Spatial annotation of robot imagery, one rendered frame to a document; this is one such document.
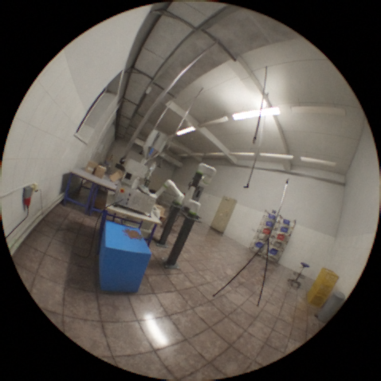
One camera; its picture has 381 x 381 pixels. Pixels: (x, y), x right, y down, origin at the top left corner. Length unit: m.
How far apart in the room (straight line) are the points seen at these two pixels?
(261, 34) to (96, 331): 3.51
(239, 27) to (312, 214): 6.06
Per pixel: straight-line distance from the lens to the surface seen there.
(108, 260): 1.15
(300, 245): 5.92
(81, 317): 1.32
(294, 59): 3.46
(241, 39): 2.35
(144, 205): 1.59
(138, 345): 1.28
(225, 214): 6.62
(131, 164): 1.50
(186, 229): 1.92
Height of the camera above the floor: 1.22
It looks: 2 degrees up
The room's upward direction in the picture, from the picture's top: 23 degrees clockwise
